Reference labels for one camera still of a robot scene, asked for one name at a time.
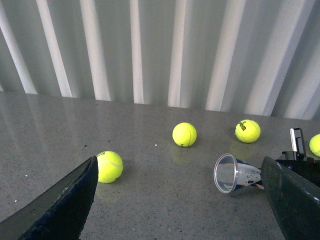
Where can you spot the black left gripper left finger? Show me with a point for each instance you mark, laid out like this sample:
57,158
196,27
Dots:
60,213

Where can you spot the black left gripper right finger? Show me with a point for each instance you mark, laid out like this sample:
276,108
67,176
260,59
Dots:
295,201

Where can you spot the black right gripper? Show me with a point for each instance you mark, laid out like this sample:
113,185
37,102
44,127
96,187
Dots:
304,166

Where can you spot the Wilson tennis ball can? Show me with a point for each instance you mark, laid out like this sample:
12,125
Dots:
232,174

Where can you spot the plain middle tennis ball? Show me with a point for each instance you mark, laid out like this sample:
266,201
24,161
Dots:
314,145

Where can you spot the far left tennis ball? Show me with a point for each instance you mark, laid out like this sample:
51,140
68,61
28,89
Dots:
110,166

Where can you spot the Wilson 3 tennis ball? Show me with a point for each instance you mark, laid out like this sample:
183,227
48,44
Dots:
247,131

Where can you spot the tennis ball with dark logo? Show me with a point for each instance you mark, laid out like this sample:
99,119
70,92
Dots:
184,134

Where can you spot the white pleated curtain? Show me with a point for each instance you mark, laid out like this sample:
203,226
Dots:
259,57

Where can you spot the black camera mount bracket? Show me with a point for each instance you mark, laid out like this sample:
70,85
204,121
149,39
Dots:
297,143

